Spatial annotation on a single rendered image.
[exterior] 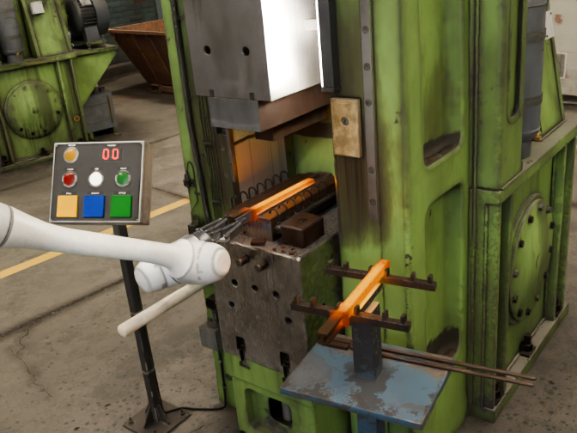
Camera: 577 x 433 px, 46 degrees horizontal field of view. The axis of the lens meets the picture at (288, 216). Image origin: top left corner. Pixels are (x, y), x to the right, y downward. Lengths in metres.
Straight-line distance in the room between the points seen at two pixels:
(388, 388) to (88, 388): 1.75
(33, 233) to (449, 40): 1.34
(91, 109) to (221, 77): 5.43
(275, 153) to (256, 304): 0.60
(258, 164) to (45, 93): 4.60
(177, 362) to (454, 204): 1.58
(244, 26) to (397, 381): 1.06
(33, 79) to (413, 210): 5.27
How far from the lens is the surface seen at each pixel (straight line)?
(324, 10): 1.93
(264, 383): 2.40
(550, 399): 3.01
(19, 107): 6.80
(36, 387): 3.40
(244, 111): 2.04
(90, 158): 2.45
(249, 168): 2.41
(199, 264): 1.73
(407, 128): 1.92
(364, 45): 1.92
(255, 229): 2.17
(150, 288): 1.86
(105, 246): 1.70
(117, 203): 2.36
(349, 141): 1.99
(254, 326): 2.28
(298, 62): 2.06
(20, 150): 6.90
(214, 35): 2.06
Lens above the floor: 1.80
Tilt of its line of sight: 22 degrees down
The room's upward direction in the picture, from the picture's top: 5 degrees counter-clockwise
